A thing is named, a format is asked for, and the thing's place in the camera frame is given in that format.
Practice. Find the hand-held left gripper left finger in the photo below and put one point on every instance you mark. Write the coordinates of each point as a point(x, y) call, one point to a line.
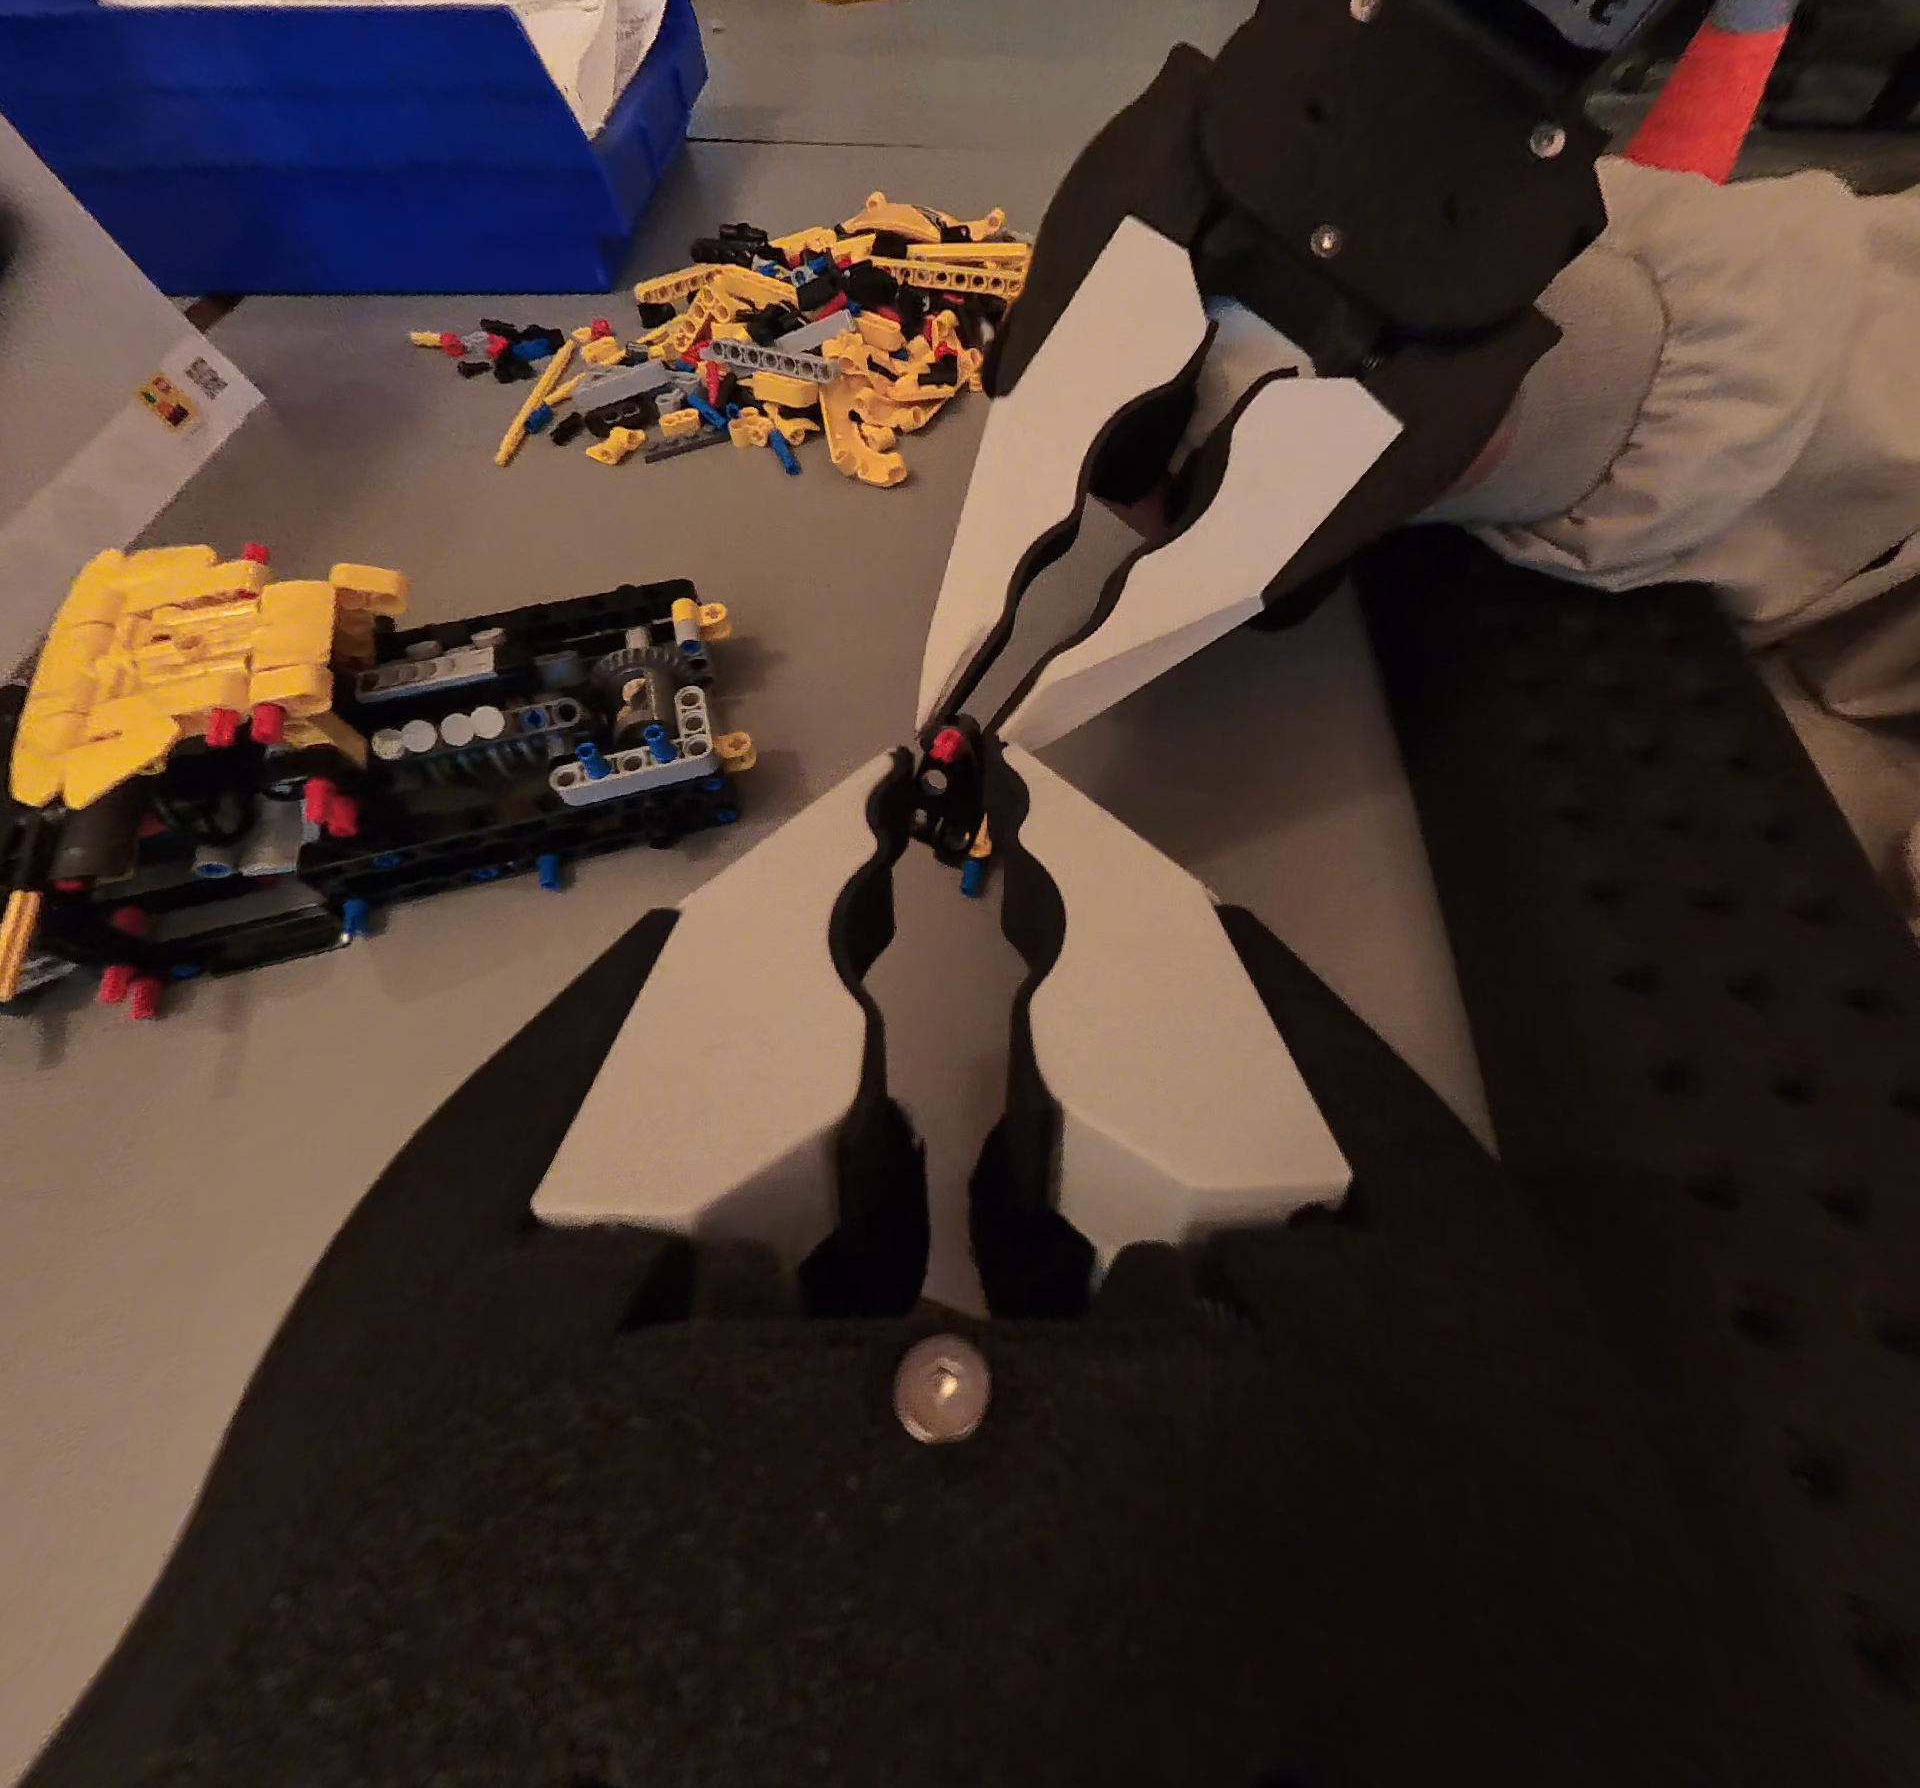
point(719, 1053)

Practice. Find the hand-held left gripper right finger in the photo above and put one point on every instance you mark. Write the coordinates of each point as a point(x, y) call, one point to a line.
point(1185, 1053)

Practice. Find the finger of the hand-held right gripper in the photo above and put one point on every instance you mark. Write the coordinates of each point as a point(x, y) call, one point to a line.
point(1051, 422)
point(1259, 499)

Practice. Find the small toy brick assembly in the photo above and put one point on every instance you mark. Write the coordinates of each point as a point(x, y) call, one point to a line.
point(952, 797)

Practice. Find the person's right forearm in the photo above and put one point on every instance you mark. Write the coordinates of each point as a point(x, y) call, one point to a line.
point(1725, 363)

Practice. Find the grey desk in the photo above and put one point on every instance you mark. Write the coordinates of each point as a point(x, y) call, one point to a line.
point(376, 1219)

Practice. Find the pile of toy bricks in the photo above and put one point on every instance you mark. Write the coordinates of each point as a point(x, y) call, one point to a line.
point(796, 349)

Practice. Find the orange traffic cone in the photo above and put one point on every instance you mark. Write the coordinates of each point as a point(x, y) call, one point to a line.
point(1725, 49)

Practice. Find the partly built toy car chassis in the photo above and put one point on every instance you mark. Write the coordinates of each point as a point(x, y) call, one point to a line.
point(376, 752)

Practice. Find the black perforated chair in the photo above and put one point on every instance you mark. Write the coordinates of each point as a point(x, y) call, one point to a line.
point(1652, 917)

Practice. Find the blue plastic bin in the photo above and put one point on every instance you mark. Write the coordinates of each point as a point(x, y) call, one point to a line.
point(299, 154)

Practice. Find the toy car instruction booklet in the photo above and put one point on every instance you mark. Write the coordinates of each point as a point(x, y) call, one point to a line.
point(92, 437)

